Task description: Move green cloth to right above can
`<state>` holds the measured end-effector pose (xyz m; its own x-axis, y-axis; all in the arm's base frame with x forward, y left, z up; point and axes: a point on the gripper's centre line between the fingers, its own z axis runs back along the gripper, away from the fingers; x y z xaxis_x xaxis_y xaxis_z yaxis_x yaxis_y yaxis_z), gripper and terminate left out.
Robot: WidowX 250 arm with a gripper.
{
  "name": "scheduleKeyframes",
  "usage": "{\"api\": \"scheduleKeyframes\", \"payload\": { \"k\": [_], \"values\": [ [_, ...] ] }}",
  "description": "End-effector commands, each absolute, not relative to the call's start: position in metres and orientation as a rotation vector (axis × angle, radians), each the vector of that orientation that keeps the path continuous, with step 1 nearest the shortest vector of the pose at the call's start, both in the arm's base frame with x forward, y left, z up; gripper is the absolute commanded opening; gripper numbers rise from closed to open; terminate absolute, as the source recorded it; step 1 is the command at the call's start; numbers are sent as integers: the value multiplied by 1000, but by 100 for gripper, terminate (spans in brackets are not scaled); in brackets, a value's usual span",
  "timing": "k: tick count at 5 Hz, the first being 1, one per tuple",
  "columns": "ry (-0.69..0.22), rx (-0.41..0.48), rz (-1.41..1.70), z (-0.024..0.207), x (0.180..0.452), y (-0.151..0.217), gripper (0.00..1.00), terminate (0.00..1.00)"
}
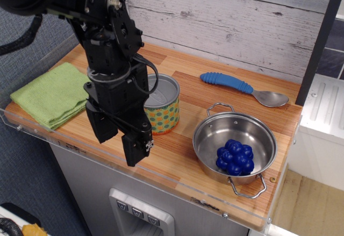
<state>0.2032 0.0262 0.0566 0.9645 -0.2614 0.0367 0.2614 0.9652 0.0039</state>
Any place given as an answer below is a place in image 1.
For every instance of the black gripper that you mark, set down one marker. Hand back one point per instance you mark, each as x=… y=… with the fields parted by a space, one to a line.
x=116 y=102

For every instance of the green cloth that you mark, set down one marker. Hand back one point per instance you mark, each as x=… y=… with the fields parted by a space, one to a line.
x=54 y=97

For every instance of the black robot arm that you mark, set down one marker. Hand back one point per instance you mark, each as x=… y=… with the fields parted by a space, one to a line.
x=103 y=28

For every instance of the dotted can with grey lid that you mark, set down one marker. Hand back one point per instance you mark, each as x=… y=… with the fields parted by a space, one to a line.
x=163 y=105

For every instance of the grey toy fridge cabinet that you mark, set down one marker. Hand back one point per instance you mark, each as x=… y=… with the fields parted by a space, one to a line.
x=91 y=179

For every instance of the silver dispenser button panel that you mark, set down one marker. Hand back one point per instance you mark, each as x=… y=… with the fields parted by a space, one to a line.
x=135 y=217

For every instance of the stainless steel pot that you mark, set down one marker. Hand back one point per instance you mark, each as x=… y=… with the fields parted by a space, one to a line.
x=215 y=130

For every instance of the blue toy grapes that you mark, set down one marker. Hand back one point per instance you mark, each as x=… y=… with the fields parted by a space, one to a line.
x=235 y=158

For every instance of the yellow object at corner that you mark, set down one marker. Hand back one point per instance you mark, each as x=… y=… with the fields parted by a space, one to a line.
x=33 y=230

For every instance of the clear acrylic table guard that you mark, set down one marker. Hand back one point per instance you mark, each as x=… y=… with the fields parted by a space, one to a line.
x=172 y=164

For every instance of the white toy sink unit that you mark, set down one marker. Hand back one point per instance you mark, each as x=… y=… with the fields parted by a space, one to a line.
x=317 y=149

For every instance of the blue handled metal spoon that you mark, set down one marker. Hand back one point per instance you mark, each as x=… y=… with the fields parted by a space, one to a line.
x=266 y=98

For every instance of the dark grey right post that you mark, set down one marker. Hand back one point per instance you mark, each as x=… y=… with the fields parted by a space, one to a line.
x=325 y=29

